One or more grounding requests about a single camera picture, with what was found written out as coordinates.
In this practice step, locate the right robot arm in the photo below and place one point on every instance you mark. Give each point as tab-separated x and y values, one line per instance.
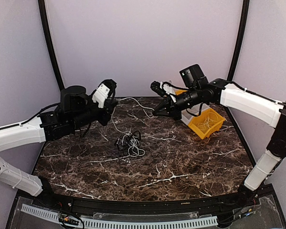
198	91

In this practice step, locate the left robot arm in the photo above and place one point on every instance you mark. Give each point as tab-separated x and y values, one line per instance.
75	110

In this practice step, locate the right black frame post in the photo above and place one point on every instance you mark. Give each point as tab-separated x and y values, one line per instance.
239	39

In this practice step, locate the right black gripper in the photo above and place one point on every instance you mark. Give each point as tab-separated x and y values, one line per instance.
172	110

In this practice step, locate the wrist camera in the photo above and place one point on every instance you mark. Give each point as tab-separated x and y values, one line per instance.
164	90
106	90

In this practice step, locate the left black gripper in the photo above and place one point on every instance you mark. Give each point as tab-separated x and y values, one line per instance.
109	104

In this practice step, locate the white slotted cable duct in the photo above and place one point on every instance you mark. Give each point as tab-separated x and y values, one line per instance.
118	221

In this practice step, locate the yellow plastic bin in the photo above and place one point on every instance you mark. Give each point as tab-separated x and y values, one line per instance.
205	125
178	92

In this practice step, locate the black frame post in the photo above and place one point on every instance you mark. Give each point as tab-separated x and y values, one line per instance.
239	39
49	43

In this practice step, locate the left black frame post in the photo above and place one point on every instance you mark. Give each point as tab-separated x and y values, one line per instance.
49	43

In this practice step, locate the far yellow plastic bin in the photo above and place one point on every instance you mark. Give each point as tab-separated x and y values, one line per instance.
178	92

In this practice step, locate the white plastic bin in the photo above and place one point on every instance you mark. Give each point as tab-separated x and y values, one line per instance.
186	117

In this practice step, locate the near yellow plastic bin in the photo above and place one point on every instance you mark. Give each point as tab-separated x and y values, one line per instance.
205	125

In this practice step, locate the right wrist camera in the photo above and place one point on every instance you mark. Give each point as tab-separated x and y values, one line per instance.
164	90

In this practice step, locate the black front rail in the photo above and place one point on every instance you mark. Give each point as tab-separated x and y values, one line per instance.
220	205

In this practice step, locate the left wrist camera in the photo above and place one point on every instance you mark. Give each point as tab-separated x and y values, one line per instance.
106	90

